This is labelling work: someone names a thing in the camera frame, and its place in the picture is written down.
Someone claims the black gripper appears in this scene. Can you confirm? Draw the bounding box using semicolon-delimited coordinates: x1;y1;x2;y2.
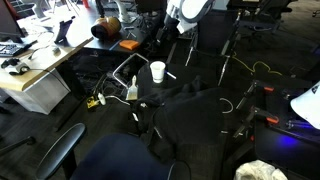
155;14;181;44

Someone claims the blue capped white marker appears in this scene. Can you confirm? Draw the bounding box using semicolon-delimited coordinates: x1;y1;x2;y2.
165;70;177;81

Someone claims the white paper cup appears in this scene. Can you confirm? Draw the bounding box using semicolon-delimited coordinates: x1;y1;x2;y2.
149;60;167;84

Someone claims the orange flat pad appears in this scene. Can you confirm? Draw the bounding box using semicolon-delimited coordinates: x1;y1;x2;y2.
118;39;141;51

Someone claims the black desk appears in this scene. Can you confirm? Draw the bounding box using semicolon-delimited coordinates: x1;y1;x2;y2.
83;0;169;55

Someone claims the brown round wooden object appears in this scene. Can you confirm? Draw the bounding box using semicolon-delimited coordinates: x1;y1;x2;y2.
90;16;122;41

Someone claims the black chrome cantilever chair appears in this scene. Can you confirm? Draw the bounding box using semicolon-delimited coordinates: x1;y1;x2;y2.
65;47;150;97

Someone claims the white plug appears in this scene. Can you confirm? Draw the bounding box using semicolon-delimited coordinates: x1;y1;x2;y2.
97;92;107;107

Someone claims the black cloth jacket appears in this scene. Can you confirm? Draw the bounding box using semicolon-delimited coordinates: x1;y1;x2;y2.
129;75;228;165

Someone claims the yellow power connector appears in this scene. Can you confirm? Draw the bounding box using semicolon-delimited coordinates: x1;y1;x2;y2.
86;95;101;109

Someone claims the black tablet stand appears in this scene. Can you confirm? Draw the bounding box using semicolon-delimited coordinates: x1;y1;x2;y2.
53;15;77;46

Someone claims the black office chair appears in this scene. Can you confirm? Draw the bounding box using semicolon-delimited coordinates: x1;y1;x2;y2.
228;0;298;35

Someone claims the black orange bar clamp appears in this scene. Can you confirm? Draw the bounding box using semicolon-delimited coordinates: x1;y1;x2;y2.
232;106;281;140
235;79;276;111

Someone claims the light wooden desk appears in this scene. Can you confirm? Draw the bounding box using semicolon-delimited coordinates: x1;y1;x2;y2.
0;3;95;116

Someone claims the blue office chair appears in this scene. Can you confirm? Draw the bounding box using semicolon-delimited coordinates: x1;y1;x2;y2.
35;122;193;180

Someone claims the black white desk gadget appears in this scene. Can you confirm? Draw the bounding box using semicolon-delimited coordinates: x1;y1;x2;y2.
7;62;31;76

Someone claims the black keyboard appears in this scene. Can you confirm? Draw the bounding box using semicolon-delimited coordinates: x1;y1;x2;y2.
0;43;25;59

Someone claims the black computer monitor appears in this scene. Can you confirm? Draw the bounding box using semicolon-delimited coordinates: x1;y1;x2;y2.
0;0;28;43

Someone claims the small black desk device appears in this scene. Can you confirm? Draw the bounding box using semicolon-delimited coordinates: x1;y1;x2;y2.
0;58;20;70

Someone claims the white crumpled cloth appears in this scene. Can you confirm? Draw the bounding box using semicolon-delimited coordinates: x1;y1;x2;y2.
233;159;289;180

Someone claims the black pole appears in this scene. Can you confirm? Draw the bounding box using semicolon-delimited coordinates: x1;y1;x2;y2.
0;135;37;158

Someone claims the grey coiled cable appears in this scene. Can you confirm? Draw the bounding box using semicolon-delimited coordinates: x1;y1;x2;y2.
93;71;130;98

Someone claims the white floor cable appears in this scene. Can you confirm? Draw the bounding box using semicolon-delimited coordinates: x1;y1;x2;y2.
104;94;132;107

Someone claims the yellow cable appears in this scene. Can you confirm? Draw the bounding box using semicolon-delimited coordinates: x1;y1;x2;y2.
231;52;284;77

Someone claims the white cord loop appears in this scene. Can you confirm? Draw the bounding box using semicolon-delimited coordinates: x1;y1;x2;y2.
218;97;235;115

